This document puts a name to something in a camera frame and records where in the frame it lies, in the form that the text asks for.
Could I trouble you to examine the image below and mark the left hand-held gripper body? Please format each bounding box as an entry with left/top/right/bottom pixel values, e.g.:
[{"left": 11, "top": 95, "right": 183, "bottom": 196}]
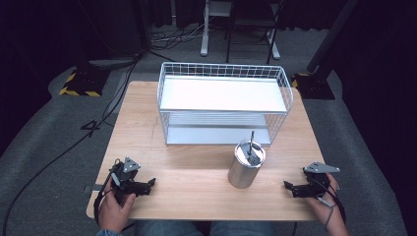
[{"left": 109, "top": 156, "right": 143, "bottom": 199}]

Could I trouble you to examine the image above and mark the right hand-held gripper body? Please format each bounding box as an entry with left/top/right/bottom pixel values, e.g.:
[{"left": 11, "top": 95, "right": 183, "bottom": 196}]
[{"left": 302, "top": 160, "right": 341, "bottom": 199}]

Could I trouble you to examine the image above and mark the person's right hand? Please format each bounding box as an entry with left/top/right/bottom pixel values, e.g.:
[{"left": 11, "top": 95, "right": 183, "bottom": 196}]
[{"left": 303, "top": 172, "right": 348, "bottom": 230}]

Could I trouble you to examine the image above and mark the person's left hand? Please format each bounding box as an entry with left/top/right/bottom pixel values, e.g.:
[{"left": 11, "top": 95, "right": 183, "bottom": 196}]
[{"left": 97, "top": 188, "right": 137, "bottom": 234}]

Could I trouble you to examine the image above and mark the steel cup with lid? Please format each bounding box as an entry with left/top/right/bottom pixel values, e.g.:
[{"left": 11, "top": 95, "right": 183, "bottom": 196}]
[{"left": 227, "top": 139, "right": 268, "bottom": 190}]

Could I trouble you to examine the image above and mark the person's left denim sleeve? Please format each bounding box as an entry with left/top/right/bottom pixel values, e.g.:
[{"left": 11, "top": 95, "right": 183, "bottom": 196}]
[{"left": 95, "top": 228, "right": 124, "bottom": 236}]

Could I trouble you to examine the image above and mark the black straw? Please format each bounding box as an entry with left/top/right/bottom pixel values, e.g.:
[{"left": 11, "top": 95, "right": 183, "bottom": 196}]
[{"left": 247, "top": 130, "right": 256, "bottom": 157}]

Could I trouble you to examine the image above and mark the black stand with striped base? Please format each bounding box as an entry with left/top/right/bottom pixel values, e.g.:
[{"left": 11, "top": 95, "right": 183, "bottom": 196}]
[
  {"left": 290, "top": 0, "right": 361, "bottom": 100},
  {"left": 58, "top": 0, "right": 112, "bottom": 98}
]

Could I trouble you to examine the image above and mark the black metal chair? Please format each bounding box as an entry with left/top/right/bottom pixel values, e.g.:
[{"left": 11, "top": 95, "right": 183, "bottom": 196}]
[{"left": 224, "top": 0, "right": 285, "bottom": 65}]

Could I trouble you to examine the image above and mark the right hand-held gripper cable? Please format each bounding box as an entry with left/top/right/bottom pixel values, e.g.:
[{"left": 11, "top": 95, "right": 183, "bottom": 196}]
[{"left": 311, "top": 176, "right": 347, "bottom": 231}]

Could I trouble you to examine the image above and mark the hand-held gripper cable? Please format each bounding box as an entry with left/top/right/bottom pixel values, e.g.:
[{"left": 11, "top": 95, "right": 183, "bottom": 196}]
[
  {"left": 92, "top": 158, "right": 123, "bottom": 228},
  {"left": 311, "top": 176, "right": 347, "bottom": 231}
]

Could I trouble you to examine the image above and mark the left hand-held gripper cable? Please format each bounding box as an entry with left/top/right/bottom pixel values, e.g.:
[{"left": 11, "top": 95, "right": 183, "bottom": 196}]
[{"left": 92, "top": 158, "right": 123, "bottom": 228}]

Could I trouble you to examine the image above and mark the long black floor cable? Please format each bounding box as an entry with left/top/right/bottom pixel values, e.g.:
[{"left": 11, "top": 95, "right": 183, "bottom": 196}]
[{"left": 0, "top": 52, "right": 146, "bottom": 236}]

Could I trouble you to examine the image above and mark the white wire shelf rack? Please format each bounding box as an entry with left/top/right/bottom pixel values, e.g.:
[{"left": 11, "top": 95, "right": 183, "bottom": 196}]
[{"left": 156, "top": 61, "right": 295, "bottom": 147}]

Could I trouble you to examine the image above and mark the white desk frame leg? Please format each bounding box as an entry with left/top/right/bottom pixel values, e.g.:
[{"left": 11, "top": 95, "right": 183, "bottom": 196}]
[
  {"left": 266, "top": 28, "right": 281, "bottom": 61},
  {"left": 200, "top": 0, "right": 234, "bottom": 57}
]

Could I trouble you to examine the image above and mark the bundle of floor cables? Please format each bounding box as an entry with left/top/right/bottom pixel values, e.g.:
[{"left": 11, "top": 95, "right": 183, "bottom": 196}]
[{"left": 149, "top": 16, "right": 217, "bottom": 52}]

